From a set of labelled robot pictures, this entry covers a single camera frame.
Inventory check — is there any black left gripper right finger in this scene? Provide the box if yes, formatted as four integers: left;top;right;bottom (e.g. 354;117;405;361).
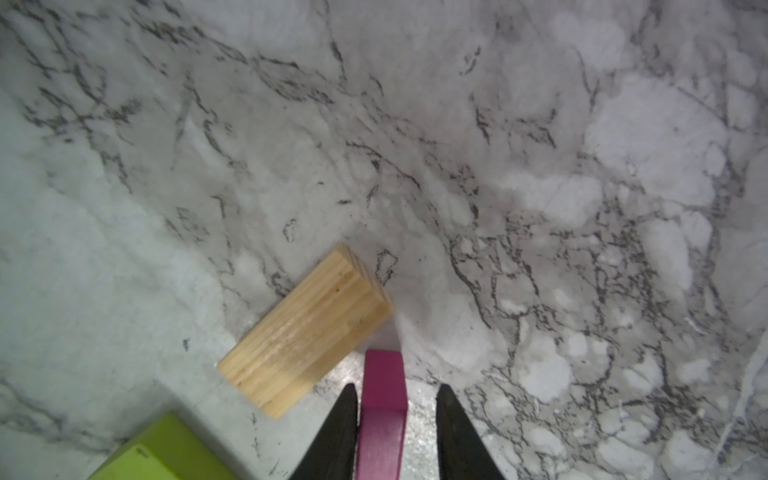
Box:
436;384;504;480

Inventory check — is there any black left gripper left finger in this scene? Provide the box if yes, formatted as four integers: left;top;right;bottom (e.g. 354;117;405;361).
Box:
289;383;358;480

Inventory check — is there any magenta wood block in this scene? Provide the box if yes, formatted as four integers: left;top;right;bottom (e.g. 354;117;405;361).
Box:
355;350;408;480

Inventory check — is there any long natural wood block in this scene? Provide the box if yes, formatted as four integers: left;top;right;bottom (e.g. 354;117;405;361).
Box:
217;243;394;418

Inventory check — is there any green wood block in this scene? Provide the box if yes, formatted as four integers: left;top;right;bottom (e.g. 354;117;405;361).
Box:
89;412;237;480

